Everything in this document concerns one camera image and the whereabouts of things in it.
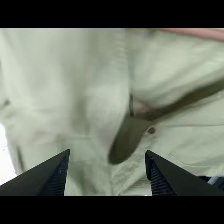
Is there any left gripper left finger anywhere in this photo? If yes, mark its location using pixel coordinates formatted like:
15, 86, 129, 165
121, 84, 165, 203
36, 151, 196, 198
0, 148, 71, 197

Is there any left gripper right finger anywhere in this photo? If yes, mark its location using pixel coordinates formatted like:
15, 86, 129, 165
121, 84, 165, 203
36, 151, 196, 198
144, 149, 224, 197

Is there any pale green long-sleeved shirt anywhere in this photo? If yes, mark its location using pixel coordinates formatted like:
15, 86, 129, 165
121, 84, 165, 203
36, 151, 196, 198
0, 28, 224, 197

